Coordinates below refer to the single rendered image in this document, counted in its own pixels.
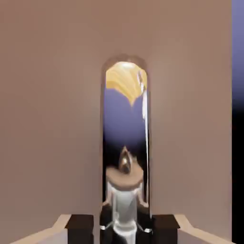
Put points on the pinkish brown cabinet door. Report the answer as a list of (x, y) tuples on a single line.
[(47, 114)]

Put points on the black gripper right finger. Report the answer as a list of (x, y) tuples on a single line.
[(165, 228)]

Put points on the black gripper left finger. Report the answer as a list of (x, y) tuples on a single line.
[(80, 228)]

